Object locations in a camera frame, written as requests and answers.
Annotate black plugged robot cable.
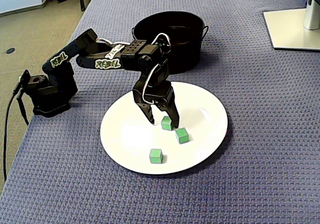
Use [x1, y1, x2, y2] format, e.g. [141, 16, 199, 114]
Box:
[2, 83, 22, 182]

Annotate green cube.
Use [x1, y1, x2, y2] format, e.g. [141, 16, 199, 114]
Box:
[149, 148, 164, 164]
[160, 116, 175, 131]
[174, 127, 190, 144]

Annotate blue waffle cloth mat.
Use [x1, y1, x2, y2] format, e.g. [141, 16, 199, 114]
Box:
[0, 0, 320, 224]

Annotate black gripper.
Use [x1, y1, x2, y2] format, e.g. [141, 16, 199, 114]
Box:
[132, 80, 181, 129]

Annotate black metal bucket container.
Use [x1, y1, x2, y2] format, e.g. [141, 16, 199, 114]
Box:
[131, 10, 210, 74]

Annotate short black cable loop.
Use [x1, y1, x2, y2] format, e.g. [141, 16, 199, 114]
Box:
[16, 95, 30, 125]

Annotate white monitor stand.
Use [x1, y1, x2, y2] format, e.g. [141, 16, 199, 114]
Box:
[262, 0, 320, 51]

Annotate white round plate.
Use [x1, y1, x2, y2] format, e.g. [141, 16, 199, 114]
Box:
[99, 81, 229, 175]

